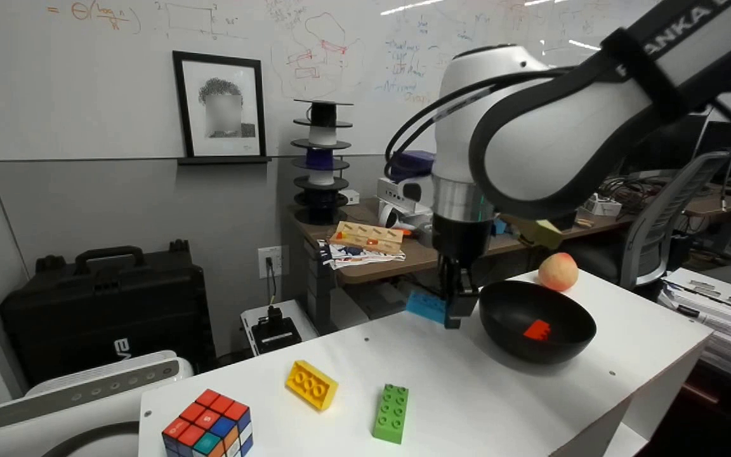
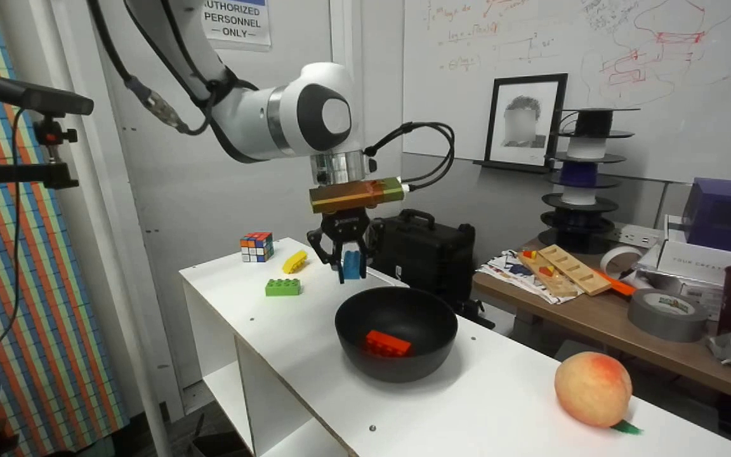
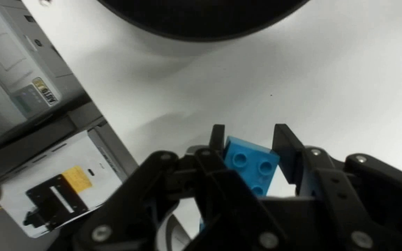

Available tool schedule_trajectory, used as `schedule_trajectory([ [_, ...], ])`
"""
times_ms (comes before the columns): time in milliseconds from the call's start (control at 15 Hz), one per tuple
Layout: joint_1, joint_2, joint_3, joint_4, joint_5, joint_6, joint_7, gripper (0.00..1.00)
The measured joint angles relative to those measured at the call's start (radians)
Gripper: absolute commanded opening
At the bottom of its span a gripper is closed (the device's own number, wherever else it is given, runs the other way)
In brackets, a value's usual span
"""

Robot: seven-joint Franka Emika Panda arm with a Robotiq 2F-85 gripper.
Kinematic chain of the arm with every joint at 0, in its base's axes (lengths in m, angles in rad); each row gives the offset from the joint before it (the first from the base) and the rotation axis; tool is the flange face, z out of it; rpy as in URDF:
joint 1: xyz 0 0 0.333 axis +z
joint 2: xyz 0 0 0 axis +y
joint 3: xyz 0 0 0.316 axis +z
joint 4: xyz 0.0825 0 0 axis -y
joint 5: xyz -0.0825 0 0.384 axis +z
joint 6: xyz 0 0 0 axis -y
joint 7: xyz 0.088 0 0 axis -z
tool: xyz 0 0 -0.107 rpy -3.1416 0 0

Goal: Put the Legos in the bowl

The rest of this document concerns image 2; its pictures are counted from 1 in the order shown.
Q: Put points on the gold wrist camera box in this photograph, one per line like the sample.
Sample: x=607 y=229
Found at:
x=357 y=197

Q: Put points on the black camera on stand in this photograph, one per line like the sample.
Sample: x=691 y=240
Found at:
x=40 y=97

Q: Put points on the orange tool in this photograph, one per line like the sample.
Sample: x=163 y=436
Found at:
x=620 y=286

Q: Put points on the black hard carrying case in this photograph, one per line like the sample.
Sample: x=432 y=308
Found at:
x=425 y=254

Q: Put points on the stack of filament spools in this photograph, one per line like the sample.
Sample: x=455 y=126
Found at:
x=582 y=187

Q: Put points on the grey duct tape roll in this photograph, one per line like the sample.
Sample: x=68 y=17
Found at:
x=669 y=317

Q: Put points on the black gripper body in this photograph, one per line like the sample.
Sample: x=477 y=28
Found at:
x=346 y=225

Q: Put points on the green Lego brick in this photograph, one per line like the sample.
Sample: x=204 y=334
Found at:
x=282 y=289

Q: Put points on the whiteboard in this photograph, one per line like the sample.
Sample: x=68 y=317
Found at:
x=636 y=53

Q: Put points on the purple box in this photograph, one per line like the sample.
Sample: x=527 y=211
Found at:
x=730 y=216

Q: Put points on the yellow Lego brick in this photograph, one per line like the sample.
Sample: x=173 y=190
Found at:
x=295 y=262

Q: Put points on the wooden puzzle board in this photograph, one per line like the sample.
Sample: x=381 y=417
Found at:
x=569 y=271

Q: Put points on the colourful striped cloth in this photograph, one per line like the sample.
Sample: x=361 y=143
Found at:
x=36 y=320

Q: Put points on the white cardboard box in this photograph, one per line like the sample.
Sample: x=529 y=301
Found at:
x=696 y=266

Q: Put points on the white shelf unit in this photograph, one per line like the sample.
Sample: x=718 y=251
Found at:
x=298 y=338

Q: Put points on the wooden desk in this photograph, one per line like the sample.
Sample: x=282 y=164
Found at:
x=603 y=326

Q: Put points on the red Lego brick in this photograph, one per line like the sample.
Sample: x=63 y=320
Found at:
x=388 y=345

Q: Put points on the black bowl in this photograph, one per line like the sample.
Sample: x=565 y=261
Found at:
x=417 y=357

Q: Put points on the black framed portrait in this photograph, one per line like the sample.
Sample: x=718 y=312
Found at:
x=525 y=122

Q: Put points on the Rubik's cube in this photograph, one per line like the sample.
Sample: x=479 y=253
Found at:
x=257 y=247

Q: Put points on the authorized personnel sign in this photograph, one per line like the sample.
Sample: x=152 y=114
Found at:
x=234 y=22

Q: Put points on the toy peach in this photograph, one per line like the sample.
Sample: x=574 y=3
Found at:
x=592 y=390

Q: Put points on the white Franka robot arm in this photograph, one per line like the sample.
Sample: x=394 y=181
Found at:
x=247 y=111

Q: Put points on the white tape roll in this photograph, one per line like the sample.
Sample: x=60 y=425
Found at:
x=620 y=261

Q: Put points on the printed papers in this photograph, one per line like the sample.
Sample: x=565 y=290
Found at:
x=510 y=276

